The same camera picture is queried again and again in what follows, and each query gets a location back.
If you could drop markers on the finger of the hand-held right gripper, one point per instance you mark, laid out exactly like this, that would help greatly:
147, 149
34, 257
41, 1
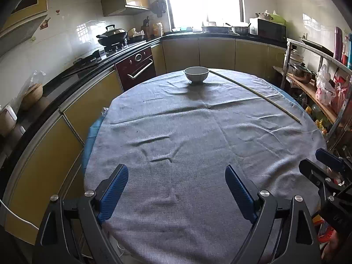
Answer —
330, 158
316, 173

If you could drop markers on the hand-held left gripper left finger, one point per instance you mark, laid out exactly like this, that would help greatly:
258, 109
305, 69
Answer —
114, 192

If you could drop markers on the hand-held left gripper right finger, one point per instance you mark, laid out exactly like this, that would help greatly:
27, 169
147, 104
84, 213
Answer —
239, 192

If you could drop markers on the red plastic basket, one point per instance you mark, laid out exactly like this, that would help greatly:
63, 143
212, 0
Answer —
326, 231

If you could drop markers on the yellow snack bags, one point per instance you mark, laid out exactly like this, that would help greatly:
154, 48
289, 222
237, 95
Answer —
320, 126

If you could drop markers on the blue table cover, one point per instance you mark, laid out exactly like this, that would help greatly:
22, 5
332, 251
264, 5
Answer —
92, 143

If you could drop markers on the red plastic bag on shelf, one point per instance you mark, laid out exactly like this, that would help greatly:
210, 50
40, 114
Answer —
343, 93

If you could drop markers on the pink and white plastic bag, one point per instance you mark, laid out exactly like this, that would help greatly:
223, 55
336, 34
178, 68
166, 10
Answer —
325, 88

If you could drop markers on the metal storage shelf rack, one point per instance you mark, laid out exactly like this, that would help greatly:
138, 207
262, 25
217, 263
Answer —
310, 88

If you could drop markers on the grey tablecloth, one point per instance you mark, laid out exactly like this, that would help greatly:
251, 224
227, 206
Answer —
198, 132

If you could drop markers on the metal pot with glass lid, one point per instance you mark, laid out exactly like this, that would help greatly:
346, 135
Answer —
302, 74

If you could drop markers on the yellow lower kitchen cabinets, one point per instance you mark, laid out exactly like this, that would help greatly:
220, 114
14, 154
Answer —
90, 99

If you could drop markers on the long thin wooden stick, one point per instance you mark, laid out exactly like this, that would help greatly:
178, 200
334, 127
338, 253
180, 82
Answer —
255, 92

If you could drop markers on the blue bottle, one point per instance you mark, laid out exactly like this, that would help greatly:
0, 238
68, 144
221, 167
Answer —
349, 51

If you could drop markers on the purple thermos bottle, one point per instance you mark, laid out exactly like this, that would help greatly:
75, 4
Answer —
338, 44

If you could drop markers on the dark red oven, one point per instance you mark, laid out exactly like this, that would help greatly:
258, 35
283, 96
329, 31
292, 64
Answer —
134, 68

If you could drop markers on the white ceramic bowl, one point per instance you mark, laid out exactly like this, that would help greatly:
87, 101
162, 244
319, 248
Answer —
196, 74

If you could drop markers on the black kitchen countertop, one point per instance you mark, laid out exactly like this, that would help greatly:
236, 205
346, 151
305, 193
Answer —
68, 74

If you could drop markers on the white electric kettle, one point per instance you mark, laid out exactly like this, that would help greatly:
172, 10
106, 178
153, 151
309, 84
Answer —
7, 121

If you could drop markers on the clay pot in plastic bag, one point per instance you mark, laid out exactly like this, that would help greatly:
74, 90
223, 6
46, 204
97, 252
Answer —
32, 93

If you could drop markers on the black gas stove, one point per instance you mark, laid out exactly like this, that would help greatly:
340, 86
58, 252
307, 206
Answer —
99, 56

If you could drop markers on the black microwave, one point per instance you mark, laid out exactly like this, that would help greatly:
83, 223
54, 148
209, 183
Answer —
268, 29

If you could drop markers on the green bag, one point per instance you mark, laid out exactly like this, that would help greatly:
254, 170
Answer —
277, 18

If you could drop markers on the small metal basin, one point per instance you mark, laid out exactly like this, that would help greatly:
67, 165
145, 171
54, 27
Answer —
240, 30

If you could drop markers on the black wok with lid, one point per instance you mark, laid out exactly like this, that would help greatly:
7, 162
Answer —
112, 35

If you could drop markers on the wide metal basin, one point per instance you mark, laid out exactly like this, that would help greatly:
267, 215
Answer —
216, 29

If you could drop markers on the dark bottle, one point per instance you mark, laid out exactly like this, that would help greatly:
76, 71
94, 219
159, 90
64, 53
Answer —
146, 27

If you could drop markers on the orange bottle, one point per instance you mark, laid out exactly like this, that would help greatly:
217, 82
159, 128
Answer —
157, 29

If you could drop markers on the dark hanging pan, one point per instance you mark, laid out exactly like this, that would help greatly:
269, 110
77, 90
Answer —
158, 7

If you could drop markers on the kitchen window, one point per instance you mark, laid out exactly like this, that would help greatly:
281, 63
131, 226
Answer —
203, 2

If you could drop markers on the large red wall sticker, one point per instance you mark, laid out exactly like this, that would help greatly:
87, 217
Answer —
45, 23

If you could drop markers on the yellow framed wall cabinet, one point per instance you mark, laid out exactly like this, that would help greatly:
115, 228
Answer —
23, 8

